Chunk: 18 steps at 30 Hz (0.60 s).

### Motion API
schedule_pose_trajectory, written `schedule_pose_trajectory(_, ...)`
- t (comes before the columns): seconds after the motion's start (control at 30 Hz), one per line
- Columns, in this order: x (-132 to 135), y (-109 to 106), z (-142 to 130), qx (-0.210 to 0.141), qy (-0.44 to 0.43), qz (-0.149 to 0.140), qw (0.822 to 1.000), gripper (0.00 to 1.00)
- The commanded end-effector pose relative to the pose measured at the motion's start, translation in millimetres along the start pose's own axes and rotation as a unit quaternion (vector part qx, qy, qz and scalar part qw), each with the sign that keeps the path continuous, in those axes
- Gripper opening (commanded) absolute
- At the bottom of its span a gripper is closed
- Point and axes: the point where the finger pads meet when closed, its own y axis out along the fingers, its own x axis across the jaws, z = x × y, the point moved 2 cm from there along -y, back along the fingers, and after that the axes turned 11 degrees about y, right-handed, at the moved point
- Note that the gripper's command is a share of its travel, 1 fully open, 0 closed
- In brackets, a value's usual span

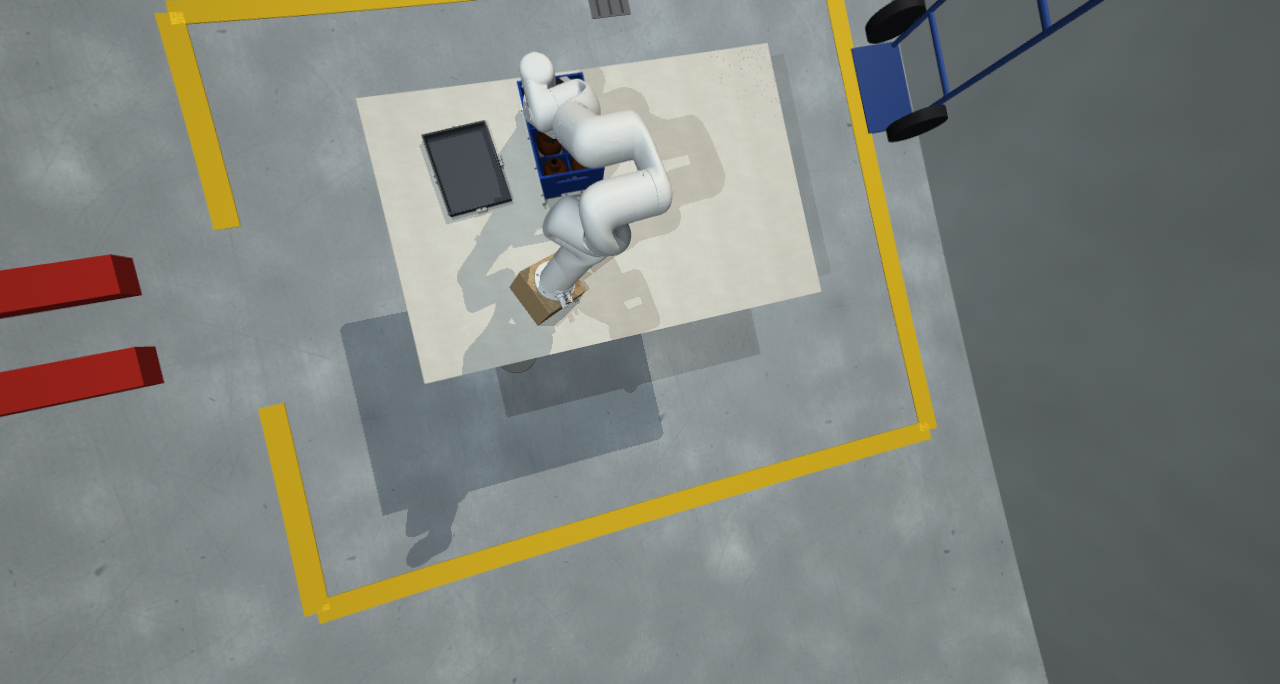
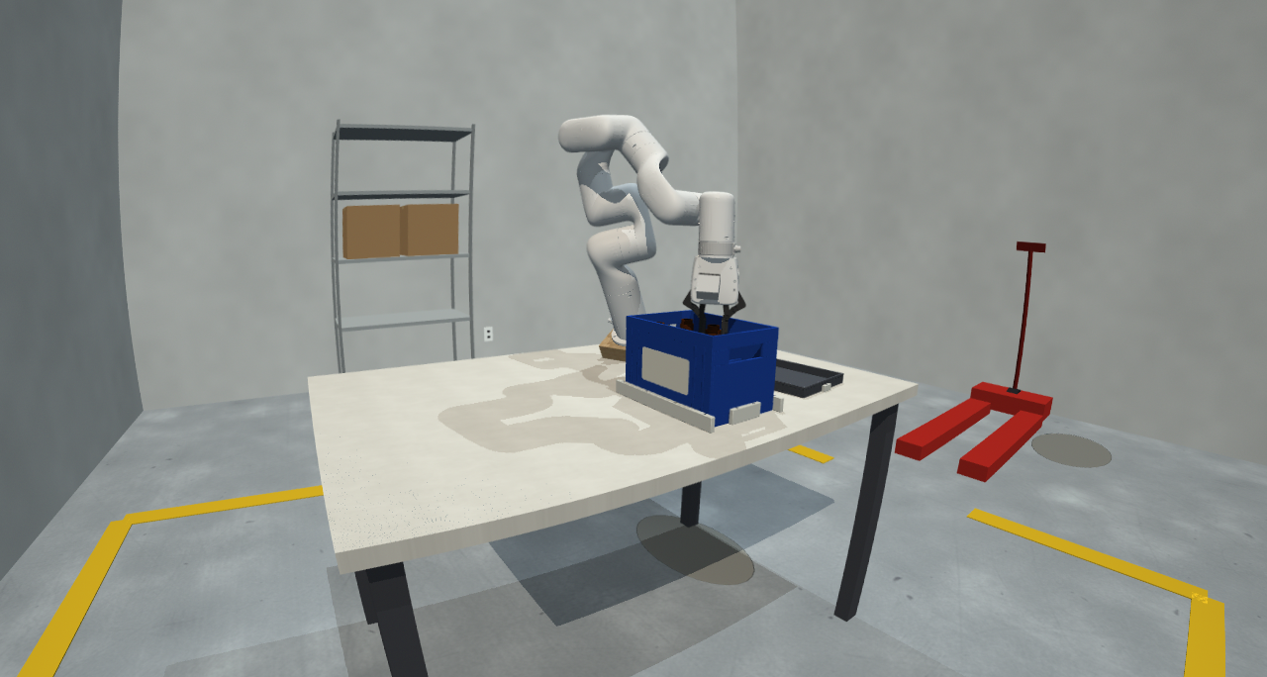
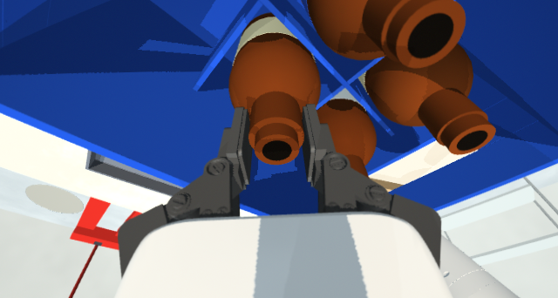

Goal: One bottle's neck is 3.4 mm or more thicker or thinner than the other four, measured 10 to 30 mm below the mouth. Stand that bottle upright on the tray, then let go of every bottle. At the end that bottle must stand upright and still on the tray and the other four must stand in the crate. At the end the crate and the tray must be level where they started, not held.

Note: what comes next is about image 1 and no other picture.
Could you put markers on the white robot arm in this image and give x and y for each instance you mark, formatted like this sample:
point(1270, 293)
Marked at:
point(594, 141)

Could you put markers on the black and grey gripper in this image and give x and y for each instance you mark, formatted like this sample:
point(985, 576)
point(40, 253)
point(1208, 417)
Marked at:
point(527, 117)

